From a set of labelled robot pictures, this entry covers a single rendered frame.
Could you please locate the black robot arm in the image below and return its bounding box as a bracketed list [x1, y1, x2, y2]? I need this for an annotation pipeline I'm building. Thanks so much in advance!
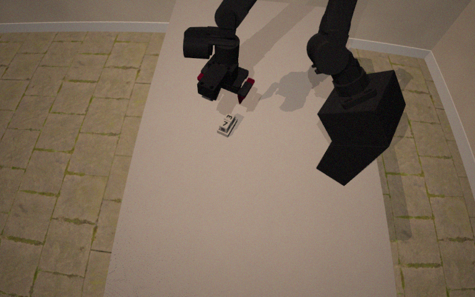
[183, 0, 377, 110]

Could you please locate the white calendar cube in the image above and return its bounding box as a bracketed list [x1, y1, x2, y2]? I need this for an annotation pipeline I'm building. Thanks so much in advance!
[224, 113, 235, 126]
[219, 119, 231, 133]

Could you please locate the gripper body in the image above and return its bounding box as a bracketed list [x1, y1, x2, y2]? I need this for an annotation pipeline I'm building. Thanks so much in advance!
[201, 59, 252, 97]

